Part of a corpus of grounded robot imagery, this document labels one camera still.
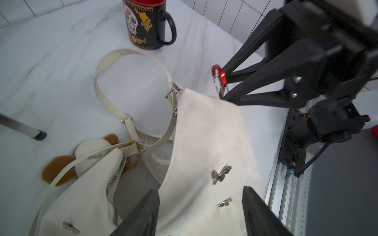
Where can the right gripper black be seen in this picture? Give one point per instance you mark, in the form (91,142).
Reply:
(310,50)

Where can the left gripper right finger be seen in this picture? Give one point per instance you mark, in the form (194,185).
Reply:
(259,219)

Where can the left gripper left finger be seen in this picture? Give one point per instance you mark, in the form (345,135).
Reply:
(142,221)

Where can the red carabiner clip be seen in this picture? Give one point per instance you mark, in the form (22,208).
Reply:
(219,79)

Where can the cream canvas shoulder bag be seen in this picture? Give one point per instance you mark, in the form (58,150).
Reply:
(210,159)

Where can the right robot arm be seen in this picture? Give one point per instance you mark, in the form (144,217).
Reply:
(310,130)

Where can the metal two-tier dish rack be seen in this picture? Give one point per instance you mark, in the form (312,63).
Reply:
(23,128)

